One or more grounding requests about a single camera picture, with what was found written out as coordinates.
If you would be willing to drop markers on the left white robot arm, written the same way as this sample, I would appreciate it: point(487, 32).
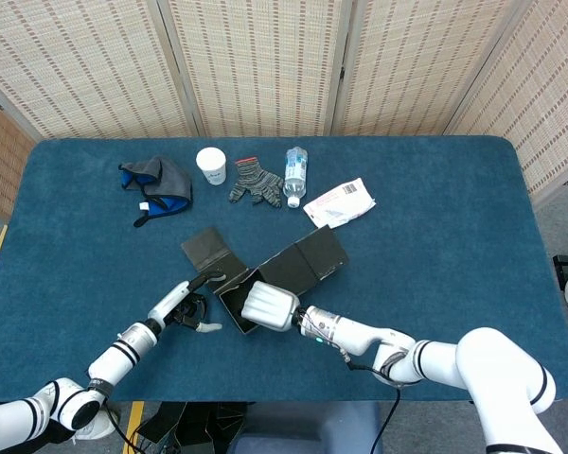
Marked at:
point(118, 357)

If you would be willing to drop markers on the clear plastic water bottle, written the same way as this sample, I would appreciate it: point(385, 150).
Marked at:
point(296, 175)

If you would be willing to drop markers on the white plastic package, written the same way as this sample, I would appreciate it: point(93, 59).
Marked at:
point(338, 205)

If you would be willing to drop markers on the beige woven screen panel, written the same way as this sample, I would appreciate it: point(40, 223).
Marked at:
point(76, 61)
point(549, 94)
point(260, 61)
point(407, 61)

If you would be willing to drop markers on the black cardboard sheet stack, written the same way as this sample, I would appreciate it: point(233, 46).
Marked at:
point(194, 425)

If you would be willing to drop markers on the striped knit glove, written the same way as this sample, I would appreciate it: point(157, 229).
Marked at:
point(255, 182)

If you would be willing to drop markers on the brown woven screen panel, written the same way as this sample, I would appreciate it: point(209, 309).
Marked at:
point(0, 156)

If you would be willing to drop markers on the blue carpeted table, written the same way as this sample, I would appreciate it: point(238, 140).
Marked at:
point(407, 284)

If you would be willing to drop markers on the grey and blue cloth bag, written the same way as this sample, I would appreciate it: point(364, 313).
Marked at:
point(170, 179)

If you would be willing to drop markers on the blue grey padded seat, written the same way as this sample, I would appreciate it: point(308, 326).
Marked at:
point(312, 430)

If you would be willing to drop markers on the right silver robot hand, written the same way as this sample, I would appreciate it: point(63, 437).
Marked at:
point(270, 305)

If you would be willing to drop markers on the white paper cup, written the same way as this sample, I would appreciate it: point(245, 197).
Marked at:
point(211, 165)

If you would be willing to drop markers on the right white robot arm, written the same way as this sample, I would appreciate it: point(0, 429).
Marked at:
point(454, 359)

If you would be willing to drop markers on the black foldable cardboard box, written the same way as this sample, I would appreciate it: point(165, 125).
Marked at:
point(289, 265)

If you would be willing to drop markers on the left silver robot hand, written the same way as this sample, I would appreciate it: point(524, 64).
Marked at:
point(170, 302)

